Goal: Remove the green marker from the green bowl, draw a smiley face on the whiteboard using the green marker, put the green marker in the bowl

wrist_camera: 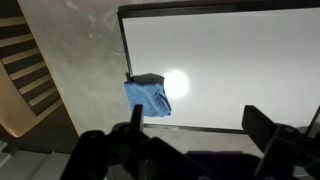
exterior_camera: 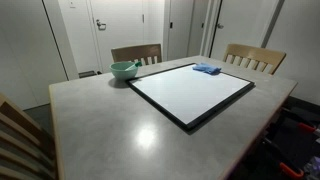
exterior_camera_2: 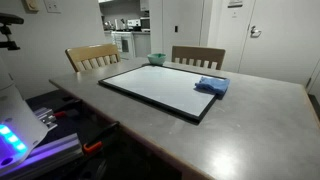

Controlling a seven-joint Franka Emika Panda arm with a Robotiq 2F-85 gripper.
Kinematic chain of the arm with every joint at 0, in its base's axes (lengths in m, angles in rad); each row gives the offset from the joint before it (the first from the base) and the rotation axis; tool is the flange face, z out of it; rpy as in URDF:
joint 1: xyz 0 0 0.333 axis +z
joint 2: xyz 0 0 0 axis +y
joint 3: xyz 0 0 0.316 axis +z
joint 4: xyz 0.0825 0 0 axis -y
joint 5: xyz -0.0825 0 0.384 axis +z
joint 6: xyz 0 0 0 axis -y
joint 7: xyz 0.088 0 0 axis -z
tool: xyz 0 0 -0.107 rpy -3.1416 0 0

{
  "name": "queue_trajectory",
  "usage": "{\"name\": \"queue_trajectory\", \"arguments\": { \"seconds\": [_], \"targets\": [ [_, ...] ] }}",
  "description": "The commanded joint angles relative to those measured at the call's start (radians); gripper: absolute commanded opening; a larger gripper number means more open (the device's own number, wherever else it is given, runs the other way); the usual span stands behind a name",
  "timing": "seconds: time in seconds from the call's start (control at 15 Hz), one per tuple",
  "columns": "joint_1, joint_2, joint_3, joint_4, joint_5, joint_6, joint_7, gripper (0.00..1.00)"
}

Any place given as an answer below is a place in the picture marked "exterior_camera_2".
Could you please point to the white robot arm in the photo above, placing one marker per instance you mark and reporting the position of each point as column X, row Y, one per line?
column 16, row 116

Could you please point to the black framed whiteboard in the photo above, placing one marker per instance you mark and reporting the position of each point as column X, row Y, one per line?
column 160, row 86

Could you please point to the mint green bowl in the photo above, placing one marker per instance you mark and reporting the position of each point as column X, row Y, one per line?
column 156, row 60

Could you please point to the grey kitchen base cabinet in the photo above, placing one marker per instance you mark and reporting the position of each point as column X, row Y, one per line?
column 141, row 45

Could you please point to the dark brown slat-back chair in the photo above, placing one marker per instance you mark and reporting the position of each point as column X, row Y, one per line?
column 196, row 52

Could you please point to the blue cloth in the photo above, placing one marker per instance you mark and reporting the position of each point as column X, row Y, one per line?
column 213, row 85

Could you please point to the white kitchen stove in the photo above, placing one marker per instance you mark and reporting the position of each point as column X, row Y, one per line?
column 126, row 43

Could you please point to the white microwave oven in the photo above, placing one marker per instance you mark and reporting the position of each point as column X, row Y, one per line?
column 145, row 24

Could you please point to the light wooden slat-back chair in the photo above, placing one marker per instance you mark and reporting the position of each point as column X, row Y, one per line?
column 90, row 51

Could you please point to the white door with lever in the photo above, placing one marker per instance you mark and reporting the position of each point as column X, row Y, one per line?
column 283, row 40

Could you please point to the small black wall switch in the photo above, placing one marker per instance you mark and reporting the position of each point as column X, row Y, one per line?
column 176, row 28

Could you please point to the silver metal bracket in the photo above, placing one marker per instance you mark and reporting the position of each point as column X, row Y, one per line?
column 45, row 116

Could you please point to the beige wall thermostat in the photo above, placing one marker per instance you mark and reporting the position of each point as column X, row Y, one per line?
column 31, row 5

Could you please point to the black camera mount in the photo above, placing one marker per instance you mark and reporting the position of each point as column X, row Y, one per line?
column 10, row 18

